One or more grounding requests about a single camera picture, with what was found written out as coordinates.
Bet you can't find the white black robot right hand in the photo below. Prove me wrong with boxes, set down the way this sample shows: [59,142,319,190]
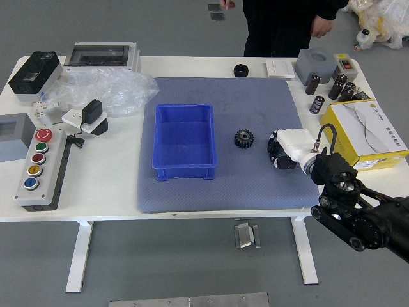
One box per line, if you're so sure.
[266,127,319,170]

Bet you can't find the person's left hand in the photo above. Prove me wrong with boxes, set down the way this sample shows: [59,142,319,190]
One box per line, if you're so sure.
[311,14,336,39]

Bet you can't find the big black gear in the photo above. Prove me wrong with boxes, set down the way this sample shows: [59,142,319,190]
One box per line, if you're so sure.
[233,129,256,150]

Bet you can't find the blue plastic box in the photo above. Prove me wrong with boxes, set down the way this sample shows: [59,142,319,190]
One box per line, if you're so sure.
[152,103,219,182]

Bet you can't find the yellow white cardboard box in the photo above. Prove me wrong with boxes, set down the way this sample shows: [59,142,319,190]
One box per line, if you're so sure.
[320,98,409,173]

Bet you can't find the grey clear-lid distribution box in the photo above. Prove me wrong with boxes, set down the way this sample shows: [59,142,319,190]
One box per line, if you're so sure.
[63,40,142,73]

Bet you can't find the grey five-button control box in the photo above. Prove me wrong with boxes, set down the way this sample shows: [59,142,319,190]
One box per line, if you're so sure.
[14,128,68,212]

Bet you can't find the grey box with window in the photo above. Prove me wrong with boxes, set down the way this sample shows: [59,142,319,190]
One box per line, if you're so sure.
[0,112,35,163]

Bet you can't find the grey block with round hole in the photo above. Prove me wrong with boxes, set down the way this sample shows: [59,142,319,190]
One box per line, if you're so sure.
[293,47,336,86]

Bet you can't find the black capacitor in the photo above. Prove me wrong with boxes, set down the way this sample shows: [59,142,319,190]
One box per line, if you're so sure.
[309,95,325,115]

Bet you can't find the person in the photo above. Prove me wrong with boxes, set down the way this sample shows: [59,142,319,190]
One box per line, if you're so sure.
[242,0,349,58]

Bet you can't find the blue-grey mat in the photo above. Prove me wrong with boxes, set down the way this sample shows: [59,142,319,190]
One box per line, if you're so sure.
[136,76,321,214]

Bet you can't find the dark brown capacitor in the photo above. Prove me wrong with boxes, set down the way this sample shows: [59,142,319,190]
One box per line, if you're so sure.
[305,74,322,96]
[328,73,348,100]
[337,81,357,103]

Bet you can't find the plush toy in plastic bag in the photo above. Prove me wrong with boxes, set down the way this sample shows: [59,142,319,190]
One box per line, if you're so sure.
[341,0,409,51]

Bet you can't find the white table leg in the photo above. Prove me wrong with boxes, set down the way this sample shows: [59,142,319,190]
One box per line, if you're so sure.
[65,220,94,294]
[290,216,320,285]

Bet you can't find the clear plastic bag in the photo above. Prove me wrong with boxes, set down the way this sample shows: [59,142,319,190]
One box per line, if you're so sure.
[41,66,160,118]

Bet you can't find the black power adapter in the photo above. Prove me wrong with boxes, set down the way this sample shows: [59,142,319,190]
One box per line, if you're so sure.
[82,98,104,124]

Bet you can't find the black socket base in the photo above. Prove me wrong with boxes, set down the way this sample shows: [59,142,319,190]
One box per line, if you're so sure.
[90,116,109,137]

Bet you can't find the grey red-black button switch box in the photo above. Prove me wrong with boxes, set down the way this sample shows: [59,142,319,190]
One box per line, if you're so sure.
[332,52,361,81]

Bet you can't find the white wall switch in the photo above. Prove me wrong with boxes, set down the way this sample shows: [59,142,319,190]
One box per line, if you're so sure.
[265,59,295,79]

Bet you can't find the metal bracket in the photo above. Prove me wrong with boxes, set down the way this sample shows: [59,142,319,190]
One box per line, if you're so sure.
[234,223,262,249]

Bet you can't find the black adapter cord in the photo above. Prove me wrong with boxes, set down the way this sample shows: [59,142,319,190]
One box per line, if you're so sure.
[65,123,86,150]

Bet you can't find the black-lid white enclosure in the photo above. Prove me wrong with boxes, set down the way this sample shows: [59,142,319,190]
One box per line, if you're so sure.
[8,51,64,103]

